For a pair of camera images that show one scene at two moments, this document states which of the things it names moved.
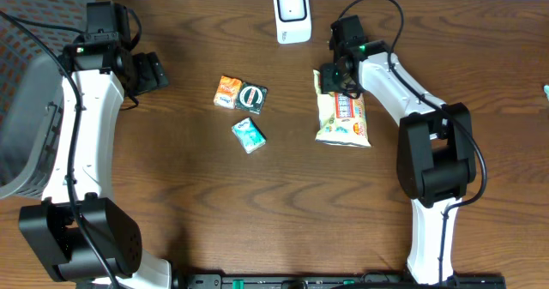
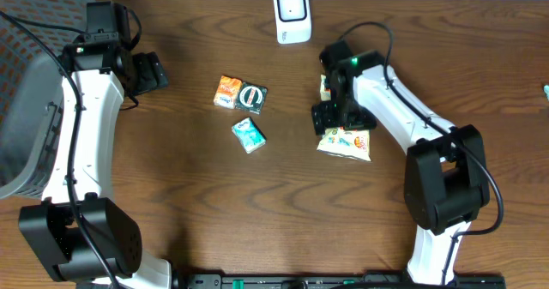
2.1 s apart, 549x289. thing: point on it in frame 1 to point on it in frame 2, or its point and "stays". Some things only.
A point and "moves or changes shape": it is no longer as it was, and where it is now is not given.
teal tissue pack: [249, 135] stays
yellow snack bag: [341, 119] moves or changes shape
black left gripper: [151, 72] stays
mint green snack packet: [545, 88] stays
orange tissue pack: [227, 92] stays
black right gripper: [327, 83] to [322, 117]
